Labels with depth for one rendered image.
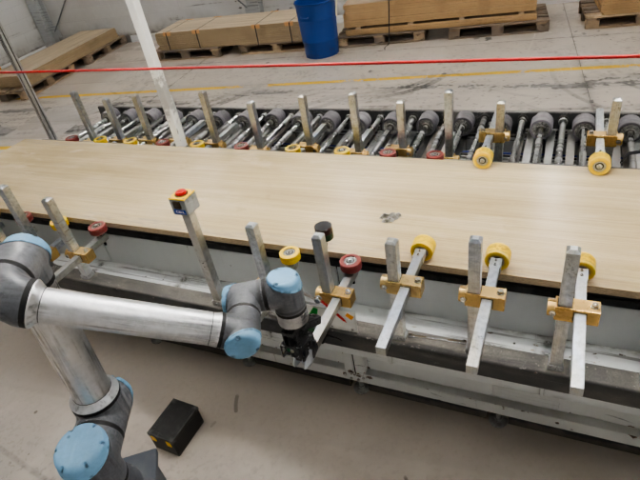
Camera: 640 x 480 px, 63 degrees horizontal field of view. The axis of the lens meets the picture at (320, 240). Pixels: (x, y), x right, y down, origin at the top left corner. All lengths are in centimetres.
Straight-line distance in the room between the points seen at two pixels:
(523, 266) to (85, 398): 143
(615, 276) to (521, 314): 33
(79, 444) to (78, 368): 22
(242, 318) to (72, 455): 65
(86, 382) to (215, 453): 105
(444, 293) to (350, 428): 87
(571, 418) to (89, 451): 175
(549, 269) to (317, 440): 128
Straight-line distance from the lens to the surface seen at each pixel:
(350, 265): 186
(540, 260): 188
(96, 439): 169
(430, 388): 241
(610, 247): 198
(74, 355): 163
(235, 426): 265
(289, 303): 142
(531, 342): 199
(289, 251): 198
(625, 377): 185
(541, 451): 248
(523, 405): 239
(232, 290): 143
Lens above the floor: 207
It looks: 35 degrees down
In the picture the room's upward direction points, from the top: 11 degrees counter-clockwise
